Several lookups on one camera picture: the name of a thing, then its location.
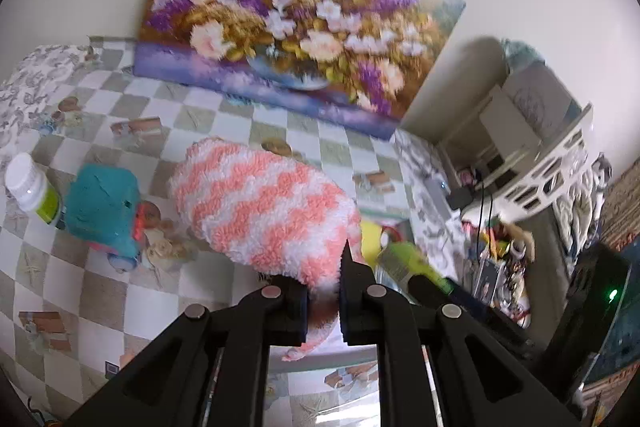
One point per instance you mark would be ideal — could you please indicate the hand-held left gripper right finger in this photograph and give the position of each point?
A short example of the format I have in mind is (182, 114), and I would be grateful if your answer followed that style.
(352, 307)

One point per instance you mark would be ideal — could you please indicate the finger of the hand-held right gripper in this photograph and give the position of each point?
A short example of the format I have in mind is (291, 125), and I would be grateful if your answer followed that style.
(490, 322)

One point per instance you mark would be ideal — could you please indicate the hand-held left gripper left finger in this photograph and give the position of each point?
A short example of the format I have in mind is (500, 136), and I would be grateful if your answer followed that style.
(295, 312)

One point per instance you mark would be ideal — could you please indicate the yellow and green sponge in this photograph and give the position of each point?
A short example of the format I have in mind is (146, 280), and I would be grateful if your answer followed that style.
(371, 239)

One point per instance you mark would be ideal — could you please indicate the green tissue pack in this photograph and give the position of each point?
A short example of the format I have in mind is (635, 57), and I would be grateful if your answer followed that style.
(415, 263)

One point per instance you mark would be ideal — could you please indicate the pink white fuzzy sock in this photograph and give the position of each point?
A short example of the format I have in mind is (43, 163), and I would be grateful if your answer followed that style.
(260, 207)

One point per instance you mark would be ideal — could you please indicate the white power strip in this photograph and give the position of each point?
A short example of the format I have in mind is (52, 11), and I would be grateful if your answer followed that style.
(436, 194)

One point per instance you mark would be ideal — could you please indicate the white lattice furniture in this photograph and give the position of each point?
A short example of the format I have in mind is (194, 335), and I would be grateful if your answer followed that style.
(550, 167)

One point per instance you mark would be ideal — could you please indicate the checkered printed tablecloth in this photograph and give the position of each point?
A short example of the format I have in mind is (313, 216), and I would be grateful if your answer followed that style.
(125, 307)

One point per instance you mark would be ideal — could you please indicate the white lattice shelf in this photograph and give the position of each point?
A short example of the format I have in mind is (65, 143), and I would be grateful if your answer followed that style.
(510, 117)

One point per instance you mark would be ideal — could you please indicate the teal plastic toy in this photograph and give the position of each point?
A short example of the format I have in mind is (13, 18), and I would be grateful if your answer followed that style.
(100, 202)

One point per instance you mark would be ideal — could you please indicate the floral painting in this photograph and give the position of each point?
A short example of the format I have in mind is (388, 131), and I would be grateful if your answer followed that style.
(300, 22)

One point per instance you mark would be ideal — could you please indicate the white plastic bottle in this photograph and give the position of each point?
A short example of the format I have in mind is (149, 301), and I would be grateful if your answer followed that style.
(30, 187)

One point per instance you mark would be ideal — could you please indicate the grey floral tablecloth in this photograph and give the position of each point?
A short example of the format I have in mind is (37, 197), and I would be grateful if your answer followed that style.
(30, 77)

